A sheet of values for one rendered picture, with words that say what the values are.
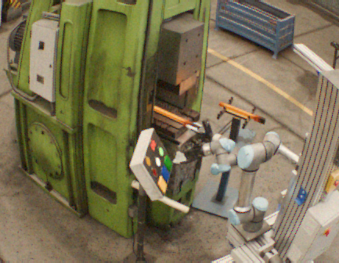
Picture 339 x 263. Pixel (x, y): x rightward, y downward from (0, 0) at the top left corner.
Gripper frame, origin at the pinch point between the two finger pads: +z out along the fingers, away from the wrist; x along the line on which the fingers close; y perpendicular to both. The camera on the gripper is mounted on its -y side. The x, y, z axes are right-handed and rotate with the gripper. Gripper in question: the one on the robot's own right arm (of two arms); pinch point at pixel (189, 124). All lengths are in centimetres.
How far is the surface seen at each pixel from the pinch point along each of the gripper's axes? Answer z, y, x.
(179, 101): 22.3, 2.8, 22.7
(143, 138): -1, -18, -53
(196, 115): 3.3, 2.0, 14.3
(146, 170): -17, -15, -72
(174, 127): 5.8, 1.6, -8.1
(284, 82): 22, 100, 300
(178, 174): -3.3, 34.8, -12.2
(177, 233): -10, 100, -11
